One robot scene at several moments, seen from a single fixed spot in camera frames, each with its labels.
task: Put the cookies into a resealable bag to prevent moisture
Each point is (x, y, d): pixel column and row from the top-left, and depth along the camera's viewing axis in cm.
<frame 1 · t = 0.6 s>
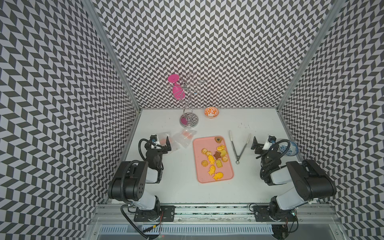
left hand: (160, 138, 90), fingers open
right hand: (262, 139, 89), fingers open
pink plastic tray: (212, 160, 93), on the table
metal tongs: (237, 161, 93), on the table
clear resealable bag: (184, 138, 101), point 2 cm above the table
orange patterned small bowl: (211, 112, 116), point 2 cm above the table
blue white porcelain bowl: (293, 151, 94), point 3 cm above the table
heart jam cookie: (218, 139, 101), point 2 cm above the table
yellow cat cookie: (220, 148, 98), on the table
brown star cookie: (217, 155, 94), on the table
yellow fish cookie: (212, 170, 88), on the table
yellow fish cookie lower: (218, 175, 86), on the table
round waffle cookie: (204, 163, 90), point 2 cm above the table
rectangular cracker cookie: (219, 163, 91), on the table
swirl cookie: (204, 151, 96), on the table
square butter cookie: (223, 153, 95), on the table
round flower cookie: (224, 158, 93), on the table
swirl cookie 2: (208, 153, 95), on the table

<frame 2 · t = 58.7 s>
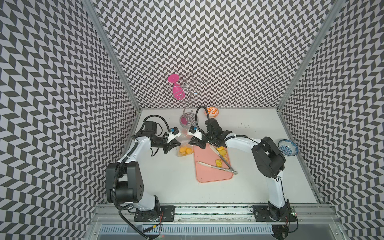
left hand: (178, 143, 85), fingers closed
right hand: (191, 141, 90), fingers closed
clear resealable bag 2: (186, 149, 93), point 5 cm above the table
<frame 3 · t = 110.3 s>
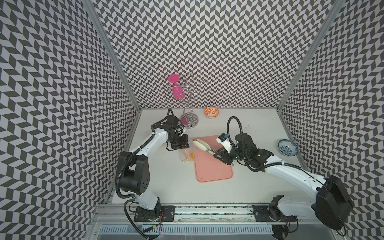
left hand: (188, 147, 85), fingers closed
right hand: (217, 155, 78), fingers open
metal tongs: (203, 145, 80), point 17 cm above the table
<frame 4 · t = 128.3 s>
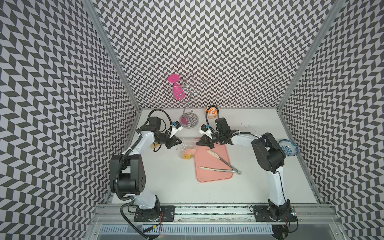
left hand: (178, 142, 87), fingers closed
right hand: (198, 143, 90), fingers closed
clear resealable bag: (187, 150, 88), point 8 cm above the table
